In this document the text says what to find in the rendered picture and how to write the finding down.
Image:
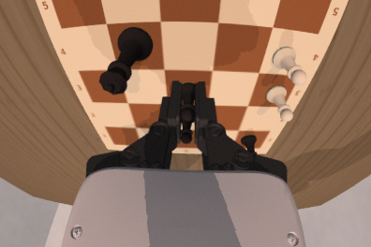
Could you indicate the brown and cream chessboard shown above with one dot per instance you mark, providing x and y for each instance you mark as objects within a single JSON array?
[{"x": 229, "y": 44}]

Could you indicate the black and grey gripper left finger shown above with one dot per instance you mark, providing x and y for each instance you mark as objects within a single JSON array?
[{"x": 153, "y": 150}]

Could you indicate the white pawn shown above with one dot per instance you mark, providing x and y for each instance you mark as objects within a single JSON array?
[
  {"x": 284, "y": 58},
  {"x": 277, "y": 95}
]

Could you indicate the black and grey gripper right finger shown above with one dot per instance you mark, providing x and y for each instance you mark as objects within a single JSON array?
[{"x": 223, "y": 153}]

